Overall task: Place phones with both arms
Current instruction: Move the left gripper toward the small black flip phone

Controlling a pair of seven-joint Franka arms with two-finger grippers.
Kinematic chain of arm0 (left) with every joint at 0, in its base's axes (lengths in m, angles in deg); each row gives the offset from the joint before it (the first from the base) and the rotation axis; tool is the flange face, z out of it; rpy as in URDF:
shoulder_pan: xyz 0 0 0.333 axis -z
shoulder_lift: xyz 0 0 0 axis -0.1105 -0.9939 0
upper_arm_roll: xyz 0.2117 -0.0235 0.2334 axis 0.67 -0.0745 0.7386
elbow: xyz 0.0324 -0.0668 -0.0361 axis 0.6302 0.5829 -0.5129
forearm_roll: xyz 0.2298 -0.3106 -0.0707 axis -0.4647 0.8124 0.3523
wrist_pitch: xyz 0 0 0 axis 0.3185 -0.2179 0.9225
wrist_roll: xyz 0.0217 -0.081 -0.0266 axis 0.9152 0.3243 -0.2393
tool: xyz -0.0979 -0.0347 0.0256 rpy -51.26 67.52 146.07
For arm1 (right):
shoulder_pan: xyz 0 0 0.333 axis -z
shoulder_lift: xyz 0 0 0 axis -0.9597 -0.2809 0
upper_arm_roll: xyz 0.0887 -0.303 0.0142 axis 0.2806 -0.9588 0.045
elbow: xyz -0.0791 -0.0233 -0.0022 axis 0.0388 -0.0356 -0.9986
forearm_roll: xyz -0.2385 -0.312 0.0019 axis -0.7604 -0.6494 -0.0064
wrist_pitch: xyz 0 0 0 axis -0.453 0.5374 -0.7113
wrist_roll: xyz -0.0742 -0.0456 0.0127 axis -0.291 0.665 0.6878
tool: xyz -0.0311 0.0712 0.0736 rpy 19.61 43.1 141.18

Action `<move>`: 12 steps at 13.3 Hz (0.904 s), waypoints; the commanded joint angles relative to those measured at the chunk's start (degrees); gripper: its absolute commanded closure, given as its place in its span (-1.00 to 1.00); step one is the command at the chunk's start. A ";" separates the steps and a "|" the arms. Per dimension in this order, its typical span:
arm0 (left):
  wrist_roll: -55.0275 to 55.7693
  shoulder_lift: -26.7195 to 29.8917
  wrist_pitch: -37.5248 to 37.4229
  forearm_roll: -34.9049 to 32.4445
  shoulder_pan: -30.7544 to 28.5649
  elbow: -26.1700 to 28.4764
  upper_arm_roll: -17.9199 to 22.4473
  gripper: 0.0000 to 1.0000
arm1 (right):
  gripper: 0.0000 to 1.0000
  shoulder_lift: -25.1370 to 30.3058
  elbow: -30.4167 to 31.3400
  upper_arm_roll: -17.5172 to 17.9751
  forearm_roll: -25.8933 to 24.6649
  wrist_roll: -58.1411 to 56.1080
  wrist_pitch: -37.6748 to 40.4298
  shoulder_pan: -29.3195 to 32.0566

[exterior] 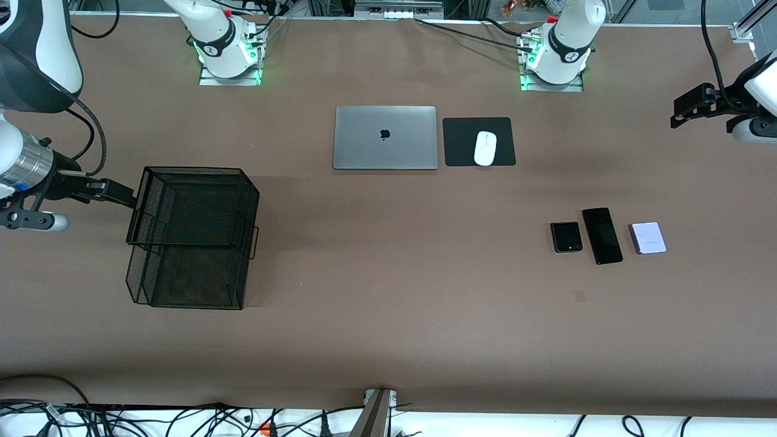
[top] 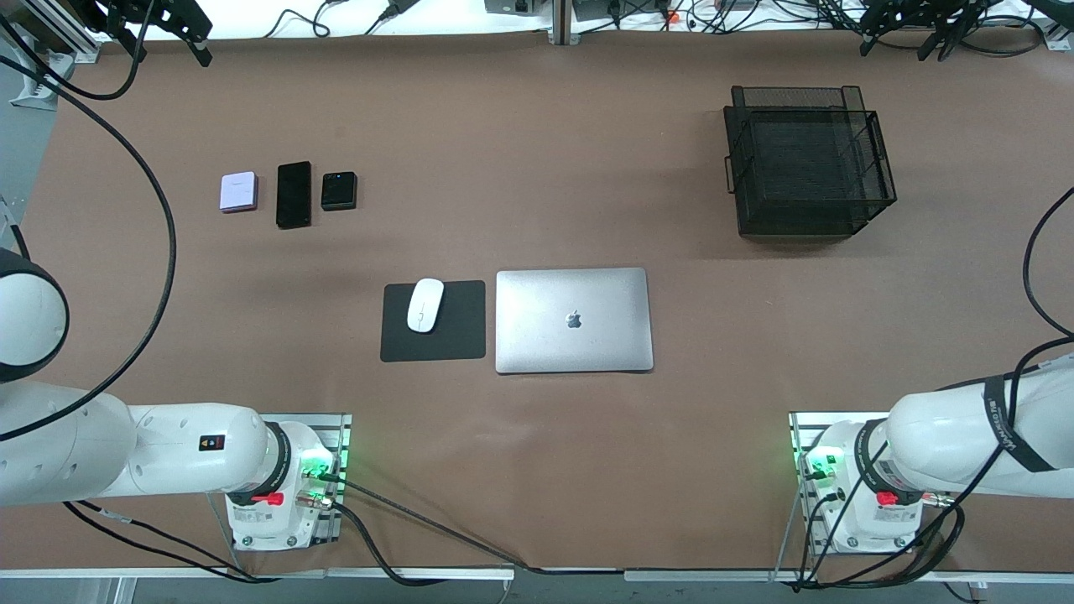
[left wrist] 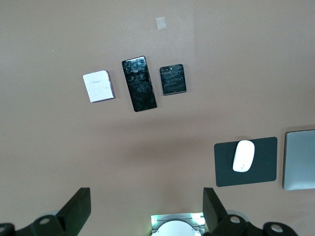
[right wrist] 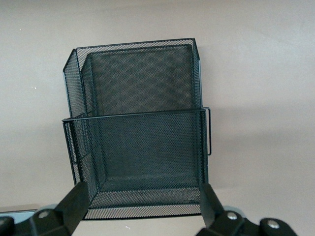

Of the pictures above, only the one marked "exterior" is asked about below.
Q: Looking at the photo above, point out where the lilac white phone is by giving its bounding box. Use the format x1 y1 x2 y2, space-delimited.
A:
629 222 667 256

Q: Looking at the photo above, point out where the long black smartphone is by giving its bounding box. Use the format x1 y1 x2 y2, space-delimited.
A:
582 207 624 266

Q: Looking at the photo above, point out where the small black flip phone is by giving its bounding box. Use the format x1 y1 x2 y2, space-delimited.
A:
550 222 584 254

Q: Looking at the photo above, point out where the aluminium corner profile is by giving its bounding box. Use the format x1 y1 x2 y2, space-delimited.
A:
730 0 777 44

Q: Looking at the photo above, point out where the white computer mouse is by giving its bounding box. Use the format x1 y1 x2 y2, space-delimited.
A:
473 130 498 167

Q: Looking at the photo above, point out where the black mouse pad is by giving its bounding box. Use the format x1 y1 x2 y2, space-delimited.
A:
442 117 517 168

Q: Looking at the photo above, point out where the grey closed laptop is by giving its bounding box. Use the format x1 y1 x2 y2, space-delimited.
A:
332 106 439 171

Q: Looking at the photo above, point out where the grey white power strip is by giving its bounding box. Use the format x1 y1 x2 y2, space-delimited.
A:
354 0 445 20

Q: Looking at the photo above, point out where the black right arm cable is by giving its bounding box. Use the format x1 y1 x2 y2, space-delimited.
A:
61 0 120 180

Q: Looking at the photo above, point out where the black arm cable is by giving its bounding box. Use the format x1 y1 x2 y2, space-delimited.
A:
700 0 739 114
61 0 120 180

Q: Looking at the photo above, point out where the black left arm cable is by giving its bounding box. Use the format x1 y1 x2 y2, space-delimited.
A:
700 0 739 114

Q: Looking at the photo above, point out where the black right camera mount bracket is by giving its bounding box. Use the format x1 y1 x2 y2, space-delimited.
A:
0 193 46 232

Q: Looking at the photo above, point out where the black wire mesh organizer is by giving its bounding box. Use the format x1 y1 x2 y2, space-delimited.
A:
125 166 260 311

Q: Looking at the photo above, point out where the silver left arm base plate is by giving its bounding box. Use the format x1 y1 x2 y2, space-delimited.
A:
520 68 585 93

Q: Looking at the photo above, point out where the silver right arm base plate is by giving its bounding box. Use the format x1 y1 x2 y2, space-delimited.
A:
198 59 263 87

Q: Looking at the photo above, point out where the black arched floor cable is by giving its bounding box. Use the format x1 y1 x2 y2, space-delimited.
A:
0 374 92 408

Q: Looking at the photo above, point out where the short black table cable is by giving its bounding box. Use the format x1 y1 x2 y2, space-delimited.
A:
478 17 530 37

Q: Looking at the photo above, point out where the long black table cable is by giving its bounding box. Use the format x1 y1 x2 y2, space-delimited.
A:
415 18 535 50

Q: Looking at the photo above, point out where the aluminium frame post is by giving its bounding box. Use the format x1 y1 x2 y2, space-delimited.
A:
351 388 398 437

